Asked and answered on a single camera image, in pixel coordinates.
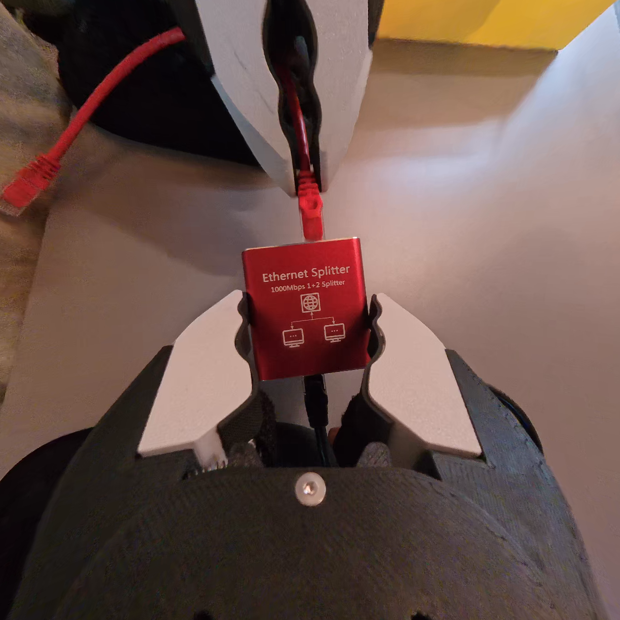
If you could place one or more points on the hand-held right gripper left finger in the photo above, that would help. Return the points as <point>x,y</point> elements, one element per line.
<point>193,382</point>

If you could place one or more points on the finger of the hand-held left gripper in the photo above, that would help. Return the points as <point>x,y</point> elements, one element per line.
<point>242,72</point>
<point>344,63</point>

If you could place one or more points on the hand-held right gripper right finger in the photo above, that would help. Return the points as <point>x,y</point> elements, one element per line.
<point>421,387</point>

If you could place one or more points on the red ethernet splitter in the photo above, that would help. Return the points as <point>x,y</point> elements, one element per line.
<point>271,358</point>

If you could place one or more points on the yellow plastic bin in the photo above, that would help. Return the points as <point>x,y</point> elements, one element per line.
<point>460,19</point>

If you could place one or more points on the grey desk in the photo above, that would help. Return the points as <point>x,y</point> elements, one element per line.
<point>460,218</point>

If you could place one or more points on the black padded wrist rest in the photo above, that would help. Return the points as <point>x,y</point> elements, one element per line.
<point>145,97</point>

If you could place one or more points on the person's cream clothing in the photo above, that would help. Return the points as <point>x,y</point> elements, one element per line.
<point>24,121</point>

